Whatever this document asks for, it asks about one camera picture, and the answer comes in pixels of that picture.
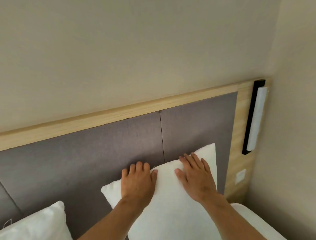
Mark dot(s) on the person's right hand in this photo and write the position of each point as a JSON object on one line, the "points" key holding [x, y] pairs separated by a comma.
{"points": [[197, 179]]}

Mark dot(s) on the person's left hand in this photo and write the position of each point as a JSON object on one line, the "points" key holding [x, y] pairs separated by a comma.
{"points": [[137, 184]]}

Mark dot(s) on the person's right thumb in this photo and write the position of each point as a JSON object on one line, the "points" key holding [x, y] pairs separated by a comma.
{"points": [[180, 176]]}

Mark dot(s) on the person's left little finger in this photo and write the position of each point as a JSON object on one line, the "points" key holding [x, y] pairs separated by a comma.
{"points": [[124, 172]]}

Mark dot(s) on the person's right middle finger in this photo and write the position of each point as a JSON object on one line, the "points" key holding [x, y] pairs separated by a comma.
{"points": [[191, 160]]}

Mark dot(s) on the person's left thumb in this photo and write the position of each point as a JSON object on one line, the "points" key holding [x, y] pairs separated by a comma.
{"points": [[154, 177]]}

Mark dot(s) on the person's left middle finger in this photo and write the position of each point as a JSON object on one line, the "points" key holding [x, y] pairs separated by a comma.
{"points": [[139, 166]]}

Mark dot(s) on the person's right little finger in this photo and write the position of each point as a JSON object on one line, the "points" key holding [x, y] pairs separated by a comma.
{"points": [[206, 165]]}

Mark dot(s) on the white pillow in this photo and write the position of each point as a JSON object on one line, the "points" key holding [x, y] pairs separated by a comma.
{"points": [[37, 225], [170, 205]]}

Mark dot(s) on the person's left forearm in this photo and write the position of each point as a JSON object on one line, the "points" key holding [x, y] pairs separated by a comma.
{"points": [[111, 220]]}

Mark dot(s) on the person's right forearm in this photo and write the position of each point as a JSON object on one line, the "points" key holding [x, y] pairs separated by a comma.
{"points": [[232, 218]]}

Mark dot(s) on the grey padded wooden headboard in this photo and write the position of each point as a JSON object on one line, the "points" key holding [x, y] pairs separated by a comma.
{"points": [[98, 148]]}

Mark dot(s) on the white bed sheet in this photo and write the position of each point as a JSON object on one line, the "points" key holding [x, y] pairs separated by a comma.
{"points": [[256, 222]]}

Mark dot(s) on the white wall switch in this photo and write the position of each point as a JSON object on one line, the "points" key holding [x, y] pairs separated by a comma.
{"points": [[240, 176]]}

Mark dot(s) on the black white wall lamp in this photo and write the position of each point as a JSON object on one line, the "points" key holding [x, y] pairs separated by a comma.
{"points": [[254, 116]]}

